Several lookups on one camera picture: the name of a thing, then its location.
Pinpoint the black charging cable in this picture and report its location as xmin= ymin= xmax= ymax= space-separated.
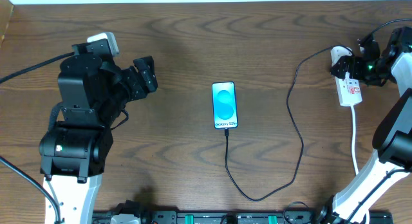
xmin=223 ymin=44 xmax=356 ymax=202

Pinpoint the blue screen Galaxy smartphone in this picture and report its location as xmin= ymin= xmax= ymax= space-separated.
xmin=212 ymin=81 xmax=238 ymax=129

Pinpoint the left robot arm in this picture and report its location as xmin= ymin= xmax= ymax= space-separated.
xmin=39 ymin=53 xmax=158 ymax=223

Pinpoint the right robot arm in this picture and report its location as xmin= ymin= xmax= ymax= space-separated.
xmin=316 ymin=26 xmax=411 ymax=223

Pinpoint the white charger plug adapter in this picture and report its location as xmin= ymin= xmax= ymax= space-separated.
xmin=330 ymin=46 xmax=353 ymax=65

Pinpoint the white power strip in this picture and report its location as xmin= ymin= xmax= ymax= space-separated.
xmin=335 ymin=73 xmax=362 ymax=107

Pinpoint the white power strip cord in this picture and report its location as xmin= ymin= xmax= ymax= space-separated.
xmin=350 ymin=105 xmax=371 ymax=224

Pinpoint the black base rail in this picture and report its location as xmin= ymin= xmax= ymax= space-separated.
xmin=91 ymin=201 xmax=394 ymax=224

